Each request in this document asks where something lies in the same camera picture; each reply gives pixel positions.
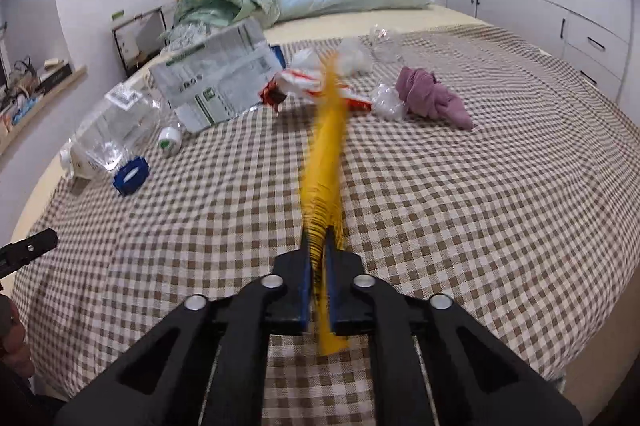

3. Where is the purple cloth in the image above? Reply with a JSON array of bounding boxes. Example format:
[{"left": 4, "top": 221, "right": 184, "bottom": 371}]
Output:
[{"left": 396, "top": 66, "right": 473, "bottom": 130}]

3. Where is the bed with cream sheet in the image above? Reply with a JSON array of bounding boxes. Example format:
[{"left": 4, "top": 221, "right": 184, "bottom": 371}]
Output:
[{"left": 10, "top": 3, "right": 640, "bottom": 402}]

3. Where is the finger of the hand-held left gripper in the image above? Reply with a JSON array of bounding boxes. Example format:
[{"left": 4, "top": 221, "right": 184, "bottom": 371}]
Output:
[{"left": 0, "top": 228, "right": 59, "bottom": 279}]

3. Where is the white plastic wrap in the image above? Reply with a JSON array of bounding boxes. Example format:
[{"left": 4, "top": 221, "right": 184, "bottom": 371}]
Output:
[{"left": 291, "top": 48, "right": 322, "bottom": 75}]

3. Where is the clear plastic wrap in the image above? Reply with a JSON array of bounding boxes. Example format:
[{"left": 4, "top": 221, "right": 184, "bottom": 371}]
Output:
[
  {"left": 369, "top": 24, "right": 402, "bottom": 62},
  {"left": 337, "top": 37, "right": 374, "bottom": 72},
  {"left": 370, "top": 82, "right": 407, "bottom": 121}
]

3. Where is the green floral quilt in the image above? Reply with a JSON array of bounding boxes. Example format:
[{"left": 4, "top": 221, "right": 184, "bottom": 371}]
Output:
[{"left": 160, "top": 0, "right": 290, "bottom": 51}]

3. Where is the pile of clutter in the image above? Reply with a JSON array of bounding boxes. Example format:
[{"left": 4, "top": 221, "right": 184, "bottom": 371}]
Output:
[{"left": 0, "top": 20, "right": 56, "bottom": 137}]

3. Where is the yellow crinkled wrapper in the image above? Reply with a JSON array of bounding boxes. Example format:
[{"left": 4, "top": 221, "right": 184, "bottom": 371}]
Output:
[{"left": 299, "top": 48, "right": 351, "bottom": 357}]

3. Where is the person's left hand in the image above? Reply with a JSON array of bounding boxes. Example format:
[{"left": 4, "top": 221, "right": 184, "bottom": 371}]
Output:
[{"left": 0, "top": 293, "right": 35, "bottom": 377}]

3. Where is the red white snack wrapper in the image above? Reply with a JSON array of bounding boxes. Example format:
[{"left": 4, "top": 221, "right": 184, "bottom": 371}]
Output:
[{"left": 259, "top": 68, "right": 373, "bottom": 114}]

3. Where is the black flat box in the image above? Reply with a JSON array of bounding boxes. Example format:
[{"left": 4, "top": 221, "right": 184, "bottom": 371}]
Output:
[{"left": 37, "top": 63, "right": 76, "bottom": 91}]

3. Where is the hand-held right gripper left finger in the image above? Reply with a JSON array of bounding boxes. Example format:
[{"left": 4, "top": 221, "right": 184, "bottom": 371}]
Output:
[{"left": 52, "top": 231, "right": 316, "bottom": 426}]

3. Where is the white printed plastic bag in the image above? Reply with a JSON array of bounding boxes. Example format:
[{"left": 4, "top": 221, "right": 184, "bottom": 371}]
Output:
[{"left": 149, "top": 18, "right": 286, "bottom": 134}]

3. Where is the blue bottle cap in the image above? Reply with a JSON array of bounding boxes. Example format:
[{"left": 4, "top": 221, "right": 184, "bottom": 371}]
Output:
[{"left": 112, "top": 157, "right": 151, "bottom": 197}]

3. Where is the brown checkered blanket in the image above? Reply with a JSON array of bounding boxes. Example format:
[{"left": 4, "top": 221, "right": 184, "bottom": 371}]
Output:
[{"left": 10, "top": 24, "right": 640, "bottom": 426}]

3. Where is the black metal bedside rack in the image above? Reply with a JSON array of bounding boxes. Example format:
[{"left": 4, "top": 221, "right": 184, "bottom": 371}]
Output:
[{"left": 111, "top": 6, "right": 168, "bottom": 74}]

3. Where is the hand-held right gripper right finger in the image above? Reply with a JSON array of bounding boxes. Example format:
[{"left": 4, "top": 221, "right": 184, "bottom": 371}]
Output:
[{"left": 322, "top": 226, "right": 586, "bottom": 426}]

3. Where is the person's left forearm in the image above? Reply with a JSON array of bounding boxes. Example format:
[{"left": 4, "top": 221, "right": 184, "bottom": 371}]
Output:
[{"left": 0, "top": 358, "right": 66, "bottom": 426}]

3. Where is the small white green roll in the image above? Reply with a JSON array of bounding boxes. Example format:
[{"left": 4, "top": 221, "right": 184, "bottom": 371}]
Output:
[{"left": 157, "top": 126, "right": 183, "bottom": 155}]

